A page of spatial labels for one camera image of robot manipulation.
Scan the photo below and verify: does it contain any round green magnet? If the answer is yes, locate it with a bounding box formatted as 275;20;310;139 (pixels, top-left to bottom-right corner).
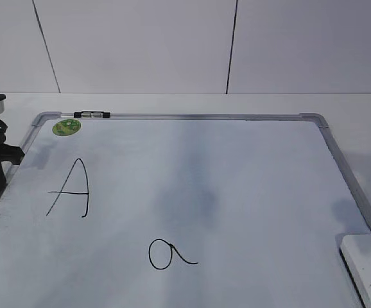
52;119;81;137

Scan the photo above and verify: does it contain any white board with grey frame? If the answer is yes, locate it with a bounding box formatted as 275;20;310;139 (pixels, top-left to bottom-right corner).
0;113;371;307

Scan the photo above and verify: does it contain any white board eraser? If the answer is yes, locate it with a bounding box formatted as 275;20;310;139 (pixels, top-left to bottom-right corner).
336;233;371;307

